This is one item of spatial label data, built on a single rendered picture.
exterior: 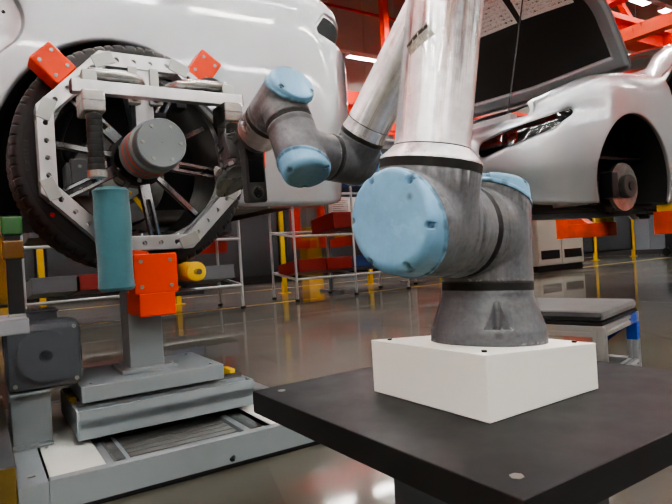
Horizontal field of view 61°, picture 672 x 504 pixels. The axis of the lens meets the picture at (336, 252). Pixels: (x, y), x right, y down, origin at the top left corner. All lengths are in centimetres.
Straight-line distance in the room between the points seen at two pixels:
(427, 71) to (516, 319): 39
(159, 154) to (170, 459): 76
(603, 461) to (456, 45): 55
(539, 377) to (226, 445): 92
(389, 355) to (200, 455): 73
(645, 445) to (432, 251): 34
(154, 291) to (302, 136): 78
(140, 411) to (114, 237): 50
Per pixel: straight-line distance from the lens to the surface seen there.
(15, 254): 135
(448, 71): 82
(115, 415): 169
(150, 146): 153
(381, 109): 108
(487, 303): 91
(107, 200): 150
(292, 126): 103
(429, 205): 74
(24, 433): 176
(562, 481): 66
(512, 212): 93
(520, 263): 94
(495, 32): 493
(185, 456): 154
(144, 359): 181
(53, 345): 167
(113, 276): 150
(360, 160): 110
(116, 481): 151
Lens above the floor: 55
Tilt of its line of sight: level
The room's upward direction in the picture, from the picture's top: 4 degrees counter-clockwise
